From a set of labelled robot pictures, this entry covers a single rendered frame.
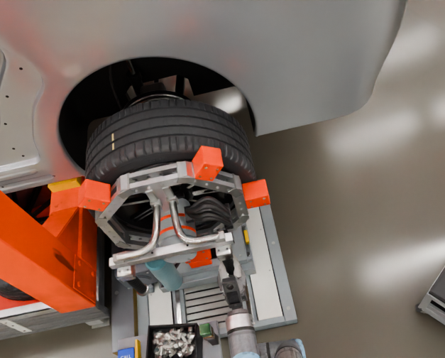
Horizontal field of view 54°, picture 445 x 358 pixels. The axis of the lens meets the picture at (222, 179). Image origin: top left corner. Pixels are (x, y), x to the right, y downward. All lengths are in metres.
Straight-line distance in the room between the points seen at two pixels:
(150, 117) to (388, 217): 1.53
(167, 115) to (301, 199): 1.28
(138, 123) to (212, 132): 0.26
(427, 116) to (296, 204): 1.00
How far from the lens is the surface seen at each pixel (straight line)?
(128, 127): 1.55
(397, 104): 3.05
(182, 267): 2.28
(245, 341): 1.47
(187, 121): 1.53
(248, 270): 2.28
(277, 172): 2.72
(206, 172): 1.42
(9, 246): 1.52
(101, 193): 1.54
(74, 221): 2.01
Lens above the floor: 2.28
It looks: 56 degrees down
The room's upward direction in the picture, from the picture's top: 19 degrees counter-clockwise
